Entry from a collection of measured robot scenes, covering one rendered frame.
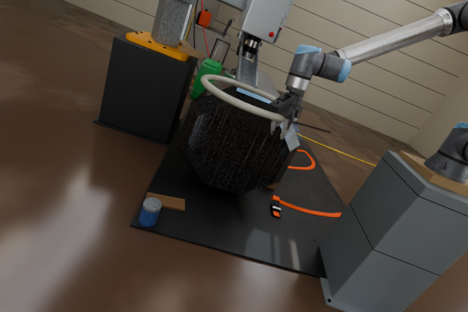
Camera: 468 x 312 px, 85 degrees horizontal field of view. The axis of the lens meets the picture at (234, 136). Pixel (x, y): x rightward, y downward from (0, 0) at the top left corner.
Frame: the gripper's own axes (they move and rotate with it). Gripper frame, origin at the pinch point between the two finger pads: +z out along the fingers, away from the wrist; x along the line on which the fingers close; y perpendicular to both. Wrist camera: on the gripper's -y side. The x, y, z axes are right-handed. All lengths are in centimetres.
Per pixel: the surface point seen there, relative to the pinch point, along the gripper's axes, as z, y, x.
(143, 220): 71, -25, 47
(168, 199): 72, -2, 60
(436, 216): 19, 63, -58
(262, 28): -45, 38, 59
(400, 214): 24, 55, -46
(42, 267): 77, -71, 42
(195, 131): 28, 14, 70
